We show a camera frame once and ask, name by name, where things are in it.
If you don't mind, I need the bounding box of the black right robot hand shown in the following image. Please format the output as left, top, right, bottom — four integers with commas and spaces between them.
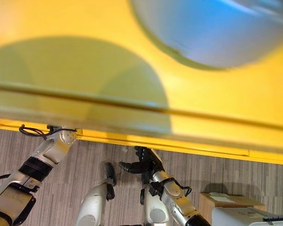
118, 145, 165, 177

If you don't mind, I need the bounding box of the brown cardboard box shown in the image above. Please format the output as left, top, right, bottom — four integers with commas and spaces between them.
199, 191, 266, 226

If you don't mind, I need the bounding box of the white plastic box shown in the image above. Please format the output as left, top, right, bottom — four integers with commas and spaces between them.
211, 206, 283, 226

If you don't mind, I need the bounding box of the silver right robot leg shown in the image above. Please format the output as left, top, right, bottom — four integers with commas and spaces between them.
140, 183, 171, 226

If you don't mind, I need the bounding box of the silver robot leg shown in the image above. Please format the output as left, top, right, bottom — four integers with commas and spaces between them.
140, 183, 171, 226
75, 182, 116, 226

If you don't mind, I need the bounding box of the silver left robot leg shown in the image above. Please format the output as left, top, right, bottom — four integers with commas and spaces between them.
75, 182, 116, 226

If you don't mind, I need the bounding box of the grey-blue rounded part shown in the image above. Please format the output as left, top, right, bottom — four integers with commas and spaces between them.
130, 0, 283, 71

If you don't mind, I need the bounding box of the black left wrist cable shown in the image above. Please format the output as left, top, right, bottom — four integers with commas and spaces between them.
18, 125, 53, 137

